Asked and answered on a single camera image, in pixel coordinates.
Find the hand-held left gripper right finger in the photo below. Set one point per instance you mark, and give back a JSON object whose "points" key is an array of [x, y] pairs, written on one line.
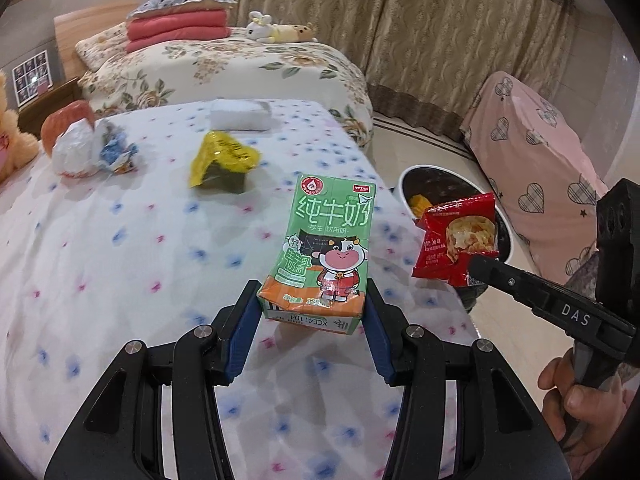
{"points": [[380, 341]]}

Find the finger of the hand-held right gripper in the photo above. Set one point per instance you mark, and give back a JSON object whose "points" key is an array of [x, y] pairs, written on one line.
{"points": [[530, 295]]}

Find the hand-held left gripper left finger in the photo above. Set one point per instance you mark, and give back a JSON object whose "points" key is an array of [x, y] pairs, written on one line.
{"points": [[241, 335]]}

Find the red snack packet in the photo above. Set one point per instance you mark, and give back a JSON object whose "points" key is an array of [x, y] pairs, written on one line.
{"points": [[440, 245]]}

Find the green milk carton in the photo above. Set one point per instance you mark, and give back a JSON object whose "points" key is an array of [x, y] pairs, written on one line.
{"points": [[320, 240]]}

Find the white bin with black liner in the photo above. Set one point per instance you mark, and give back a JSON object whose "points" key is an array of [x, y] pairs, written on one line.
{"points": [[450, 180]]}

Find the blue white wrapper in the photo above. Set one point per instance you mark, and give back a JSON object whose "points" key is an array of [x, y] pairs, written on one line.
{"points": [[120, 152]]}

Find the white plastic bag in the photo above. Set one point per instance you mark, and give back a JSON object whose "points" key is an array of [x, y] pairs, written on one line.
{"points": [[75, 152]]}

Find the person's right hand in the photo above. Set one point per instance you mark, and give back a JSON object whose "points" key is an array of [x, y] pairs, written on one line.
{"points": [[595, 415]]}

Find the pink heart print cover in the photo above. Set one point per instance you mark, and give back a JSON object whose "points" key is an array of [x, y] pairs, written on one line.
{"points": [[535, 160]]}

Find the white flower print bed sheet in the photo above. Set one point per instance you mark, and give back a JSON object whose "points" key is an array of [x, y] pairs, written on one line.
{"points": [[125, 260]]}

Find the yellow packet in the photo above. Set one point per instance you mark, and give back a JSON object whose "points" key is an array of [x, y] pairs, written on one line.
{"points": [[225, 152]]}

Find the white tissue pack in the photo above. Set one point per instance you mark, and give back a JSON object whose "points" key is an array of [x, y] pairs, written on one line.
{"points": [[240, 115]]}

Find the floral bedspread bed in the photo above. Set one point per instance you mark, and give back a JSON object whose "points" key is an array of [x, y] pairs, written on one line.
{"points": [[250, 75]]}

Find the red apple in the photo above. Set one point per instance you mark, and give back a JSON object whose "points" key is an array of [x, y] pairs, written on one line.
{"points": [[65, 115]]}

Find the beige patterned curtain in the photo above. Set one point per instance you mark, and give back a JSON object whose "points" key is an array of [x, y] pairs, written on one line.
{"points": [[400, 25]]}

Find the wooden nightstand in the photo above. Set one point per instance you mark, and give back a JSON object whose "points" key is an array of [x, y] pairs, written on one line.
{"points": [[55, 97]]}

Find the cream teddy bear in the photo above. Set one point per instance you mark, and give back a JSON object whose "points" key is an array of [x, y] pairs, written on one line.
{"points": [[15, 130]]}

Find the white bunny plush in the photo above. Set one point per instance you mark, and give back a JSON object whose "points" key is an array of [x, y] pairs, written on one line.
{"points": [[259, 30]]}

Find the yellow plush dog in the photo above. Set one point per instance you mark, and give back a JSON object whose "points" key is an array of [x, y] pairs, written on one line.
{"points": [[295, 32]]}

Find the folded red quilt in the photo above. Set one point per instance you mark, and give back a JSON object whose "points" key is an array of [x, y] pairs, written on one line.
{"points": [[175, 30]]}

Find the floral pillow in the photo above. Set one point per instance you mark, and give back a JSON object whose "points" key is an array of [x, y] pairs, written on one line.
{"points": [[100, 42]]}

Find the dotted blue pillow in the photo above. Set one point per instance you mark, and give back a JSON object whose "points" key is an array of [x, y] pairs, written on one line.
{"points": [[175, 4]]}

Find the wooden headboard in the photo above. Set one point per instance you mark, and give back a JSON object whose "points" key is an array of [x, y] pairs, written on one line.
{"points": [[80, 25]]}

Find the black photo frame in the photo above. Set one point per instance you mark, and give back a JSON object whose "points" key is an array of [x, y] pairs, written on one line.
{"points": [[31, 77]]}

